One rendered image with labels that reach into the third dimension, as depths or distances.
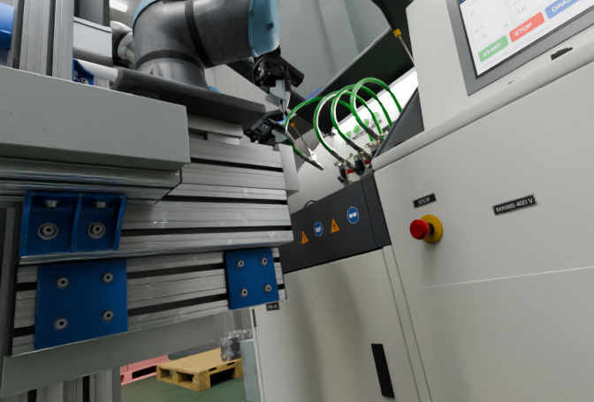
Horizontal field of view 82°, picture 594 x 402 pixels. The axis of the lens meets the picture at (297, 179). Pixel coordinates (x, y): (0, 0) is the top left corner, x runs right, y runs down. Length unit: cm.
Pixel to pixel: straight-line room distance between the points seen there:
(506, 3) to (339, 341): 90
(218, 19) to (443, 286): 59
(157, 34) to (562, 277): 70
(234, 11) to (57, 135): 37
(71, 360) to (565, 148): 71
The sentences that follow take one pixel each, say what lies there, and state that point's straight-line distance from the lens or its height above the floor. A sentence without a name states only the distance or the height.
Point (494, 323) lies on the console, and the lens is 65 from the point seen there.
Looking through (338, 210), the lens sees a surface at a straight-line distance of 85.
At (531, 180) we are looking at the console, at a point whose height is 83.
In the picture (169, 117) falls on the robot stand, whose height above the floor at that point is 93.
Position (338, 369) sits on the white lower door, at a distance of 95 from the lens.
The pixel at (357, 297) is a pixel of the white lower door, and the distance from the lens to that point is 83.
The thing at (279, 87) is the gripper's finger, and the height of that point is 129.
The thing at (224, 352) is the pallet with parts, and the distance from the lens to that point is 402.
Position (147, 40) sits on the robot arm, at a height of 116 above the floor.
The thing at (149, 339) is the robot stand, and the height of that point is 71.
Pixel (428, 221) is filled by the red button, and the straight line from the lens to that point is 68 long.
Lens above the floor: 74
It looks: 17 degrees up
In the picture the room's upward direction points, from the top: 10 degrees counter-clockwise
